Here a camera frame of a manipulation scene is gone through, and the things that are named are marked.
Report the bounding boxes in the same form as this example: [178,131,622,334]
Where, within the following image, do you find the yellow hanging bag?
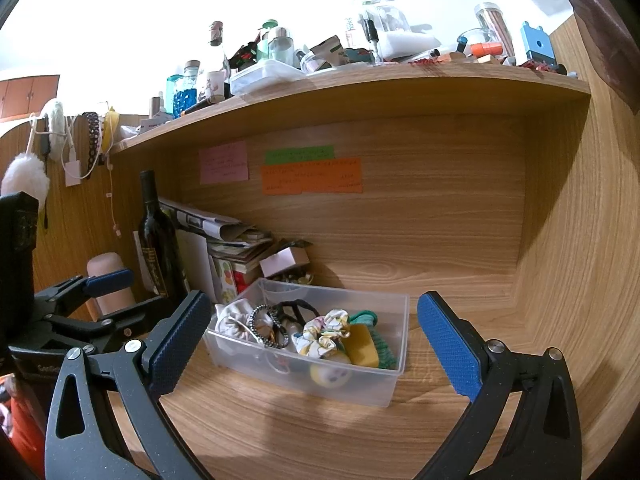
[102,109,121,154]

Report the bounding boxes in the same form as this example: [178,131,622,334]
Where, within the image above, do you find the glass bottle with blue liquid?
[172,60,207,119]

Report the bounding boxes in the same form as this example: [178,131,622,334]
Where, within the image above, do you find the clear acrylic organizer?
[359,0,414,57]

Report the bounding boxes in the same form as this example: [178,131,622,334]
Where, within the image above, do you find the green sticky note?
[264,145,335,165]

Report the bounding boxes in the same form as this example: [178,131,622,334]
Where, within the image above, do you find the pale pink tumbler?
[86,252,139,322]

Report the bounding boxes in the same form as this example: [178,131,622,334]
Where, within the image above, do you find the white sock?
[215,298,258,343]

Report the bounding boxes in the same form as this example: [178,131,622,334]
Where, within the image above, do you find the green pump bottle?
[257,19,279,64]

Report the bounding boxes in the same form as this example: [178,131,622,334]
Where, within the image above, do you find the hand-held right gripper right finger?
[414,291,584,480]

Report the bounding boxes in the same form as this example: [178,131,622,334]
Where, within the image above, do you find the dark wine bottle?
[136,170,189,302]

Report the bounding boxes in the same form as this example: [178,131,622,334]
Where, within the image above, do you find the rolled newspaper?
[157,197,247,242]

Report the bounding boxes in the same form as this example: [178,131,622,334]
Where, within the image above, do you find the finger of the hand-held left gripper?
[42,296,171,357]
[34,268,136,318]

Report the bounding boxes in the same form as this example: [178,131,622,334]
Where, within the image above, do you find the orange sticky note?
[261,157,364,196]

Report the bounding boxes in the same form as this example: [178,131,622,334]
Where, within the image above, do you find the black lace headband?
[82,111,101,179]

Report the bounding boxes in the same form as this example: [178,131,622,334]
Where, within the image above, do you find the yellow round sponge ball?
[309,349,352,389]

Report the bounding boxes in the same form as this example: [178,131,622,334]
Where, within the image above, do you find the grey glittery scrunchie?
[247,305,292,350]

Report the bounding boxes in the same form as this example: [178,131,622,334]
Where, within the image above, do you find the pink sticky note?
[199,141,250,185]

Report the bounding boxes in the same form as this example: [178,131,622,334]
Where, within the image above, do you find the tall clear corked bottle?
[207,21,232,102]

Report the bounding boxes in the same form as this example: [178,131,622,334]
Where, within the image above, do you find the floral scrunchie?
[291,310,354,359]

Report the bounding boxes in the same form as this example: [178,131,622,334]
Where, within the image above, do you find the white fluffy pad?
[39,100,69,154]

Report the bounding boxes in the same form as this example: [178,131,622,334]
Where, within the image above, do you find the yellow sponge block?
[349,324,380,367]

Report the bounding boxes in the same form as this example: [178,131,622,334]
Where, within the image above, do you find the white card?
[175,230,217,302]

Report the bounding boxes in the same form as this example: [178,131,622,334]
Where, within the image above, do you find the light blue bottle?
[166,75,184,112]

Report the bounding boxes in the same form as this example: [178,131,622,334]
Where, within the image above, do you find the yellow teal sponge balls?
[349,310,399,369]

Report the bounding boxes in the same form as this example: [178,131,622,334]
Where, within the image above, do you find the beige earphone cord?
[105,159,124,239]

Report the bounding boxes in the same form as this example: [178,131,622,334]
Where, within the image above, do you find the wooden wall cabinet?
[0,74,61,122]

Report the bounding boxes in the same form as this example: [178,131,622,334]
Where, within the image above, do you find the orange cloth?
[0,375,47,477]

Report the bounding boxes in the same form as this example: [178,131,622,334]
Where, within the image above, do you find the fruit print box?
[216,257,239,307]

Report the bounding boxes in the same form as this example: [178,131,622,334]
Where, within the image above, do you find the clear jar with silver lid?
[268,27,295,66]

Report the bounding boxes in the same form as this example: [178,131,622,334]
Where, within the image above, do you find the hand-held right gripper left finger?
[45,290,217,480]

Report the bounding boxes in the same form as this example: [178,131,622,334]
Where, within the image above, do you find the clear jar with brown sticks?
[473,2,516,59]

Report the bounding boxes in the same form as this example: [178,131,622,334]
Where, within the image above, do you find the white flat plastic container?
[229,59,307,96]

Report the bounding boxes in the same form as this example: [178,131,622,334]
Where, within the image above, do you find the stack of books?
[207,229,274,267]

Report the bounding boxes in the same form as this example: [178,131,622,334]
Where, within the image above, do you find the blue plastic block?
[519,21,555,64]

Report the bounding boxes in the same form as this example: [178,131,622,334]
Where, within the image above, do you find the red box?
[232,269,262,297]

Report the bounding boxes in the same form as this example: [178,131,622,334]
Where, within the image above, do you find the dark tube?
[182,97,221,116]

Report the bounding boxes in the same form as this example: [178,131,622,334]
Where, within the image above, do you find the white fluffy duster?
[0,154,50,199]

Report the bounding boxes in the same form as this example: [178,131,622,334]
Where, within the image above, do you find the wooden shelf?
[108,61,592,157]

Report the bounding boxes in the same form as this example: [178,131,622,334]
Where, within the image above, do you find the clear plastic box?
[204,277,411,408]

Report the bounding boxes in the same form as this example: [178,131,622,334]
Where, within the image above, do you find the mauve curtain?
[544,0,640,112]

